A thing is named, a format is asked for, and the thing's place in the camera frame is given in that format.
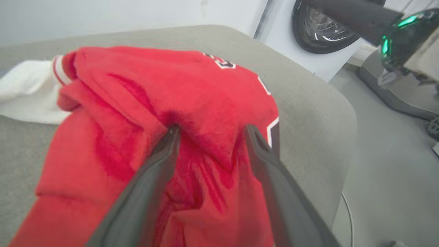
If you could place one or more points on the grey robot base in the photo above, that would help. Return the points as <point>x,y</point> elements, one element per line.
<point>404,97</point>

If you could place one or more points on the white cloth garment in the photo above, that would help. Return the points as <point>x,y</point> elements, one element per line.
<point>27,92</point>

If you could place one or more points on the dark round washing machine door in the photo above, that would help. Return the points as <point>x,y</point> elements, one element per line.
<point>320,34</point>

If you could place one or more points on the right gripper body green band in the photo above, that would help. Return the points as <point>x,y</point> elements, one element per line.
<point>408,44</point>

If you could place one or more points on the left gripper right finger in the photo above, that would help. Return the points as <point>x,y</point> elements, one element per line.
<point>288,206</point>

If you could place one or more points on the red Bulls 23 jersey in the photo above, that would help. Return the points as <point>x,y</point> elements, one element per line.
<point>205,103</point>

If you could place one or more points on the white washing machine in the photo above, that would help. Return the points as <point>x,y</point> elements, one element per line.
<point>291,61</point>

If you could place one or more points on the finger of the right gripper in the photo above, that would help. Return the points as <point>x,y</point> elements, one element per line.
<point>356,17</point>

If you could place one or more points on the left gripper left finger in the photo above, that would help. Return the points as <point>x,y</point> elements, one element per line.
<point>144,199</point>

